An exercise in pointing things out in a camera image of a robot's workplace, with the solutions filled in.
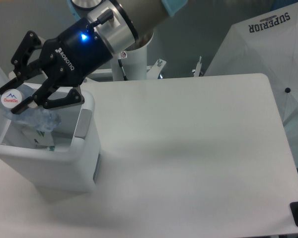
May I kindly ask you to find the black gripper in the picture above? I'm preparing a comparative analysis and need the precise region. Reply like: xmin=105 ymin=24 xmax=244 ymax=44
xmin=0 ymin=17 xmax=112 ymax=115

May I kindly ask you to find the crushed clear plastic bottle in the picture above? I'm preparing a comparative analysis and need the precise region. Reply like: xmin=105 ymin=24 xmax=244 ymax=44
xmin=0 ymin=84 xmax=61 ymax=132

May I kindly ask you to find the clear plastic wrapper bag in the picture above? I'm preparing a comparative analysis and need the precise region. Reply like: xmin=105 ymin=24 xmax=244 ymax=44
xmin=21 ymin=127 xmax=55 ymax=151

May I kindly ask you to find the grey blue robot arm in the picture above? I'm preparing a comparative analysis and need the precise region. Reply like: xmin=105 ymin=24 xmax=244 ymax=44
xmin=0 ymin=0 xmax=186 ymax=115

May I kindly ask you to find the white trash can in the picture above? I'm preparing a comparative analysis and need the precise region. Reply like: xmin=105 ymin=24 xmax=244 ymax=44
xmin=0 ymin=68 xmax=101 ymax=192

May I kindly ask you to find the white superior umbrella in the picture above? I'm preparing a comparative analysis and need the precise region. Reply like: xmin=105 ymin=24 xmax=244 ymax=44
xmin=205 ymin=2 xmax=298 ymax=127

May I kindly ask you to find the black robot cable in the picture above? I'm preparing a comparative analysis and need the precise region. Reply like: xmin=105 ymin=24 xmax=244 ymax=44
xmin=117 ymin=57 xmax=128 ymax=81

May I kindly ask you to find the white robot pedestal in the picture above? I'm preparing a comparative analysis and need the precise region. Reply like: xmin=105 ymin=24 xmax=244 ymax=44
xmin=109 ymin=32 xmax=154 ymax=81

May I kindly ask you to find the white metal base frame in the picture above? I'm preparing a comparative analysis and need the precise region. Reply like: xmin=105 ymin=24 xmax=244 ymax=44
xmin=81 ymin=56 xmax=203 ymax=84

